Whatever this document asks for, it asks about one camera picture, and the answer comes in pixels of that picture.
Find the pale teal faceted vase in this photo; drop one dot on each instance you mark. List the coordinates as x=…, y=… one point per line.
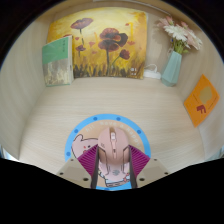
x=171, y=70

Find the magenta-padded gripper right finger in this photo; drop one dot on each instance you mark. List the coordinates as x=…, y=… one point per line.
x=151, y=171

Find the orange-covered book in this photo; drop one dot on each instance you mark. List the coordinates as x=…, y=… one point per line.
x=201, y=100

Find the poppy flower painting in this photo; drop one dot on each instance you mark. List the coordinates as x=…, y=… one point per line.
x=100, y=43

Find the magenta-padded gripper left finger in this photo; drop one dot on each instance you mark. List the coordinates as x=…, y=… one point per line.
x=75, y=171

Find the green-covered book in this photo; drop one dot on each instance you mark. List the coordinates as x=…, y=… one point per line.
x=57, y=60

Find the pink and white flower bouquet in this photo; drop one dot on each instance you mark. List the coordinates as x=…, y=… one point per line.
x=180, y=33

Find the pink computer mouse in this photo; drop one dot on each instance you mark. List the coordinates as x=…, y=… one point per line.
x=113, y=150

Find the round cartoon-print mouse pad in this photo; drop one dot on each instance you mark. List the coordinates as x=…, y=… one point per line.
x=83, y=133

